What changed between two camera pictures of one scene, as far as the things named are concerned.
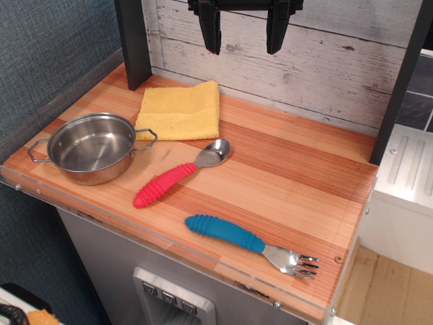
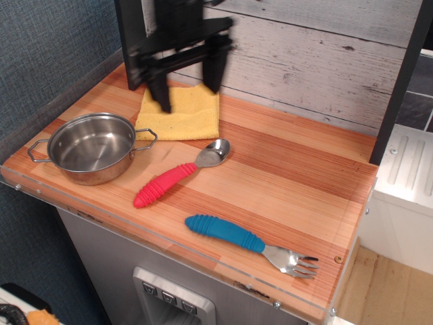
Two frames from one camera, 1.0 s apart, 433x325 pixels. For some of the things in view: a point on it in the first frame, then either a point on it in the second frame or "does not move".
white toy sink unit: x=398 y=222 does not move
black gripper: x=245 y=5 → x=217 y=46
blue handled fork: x=287 y=262 does not move
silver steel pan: x=91 y=149 does not move
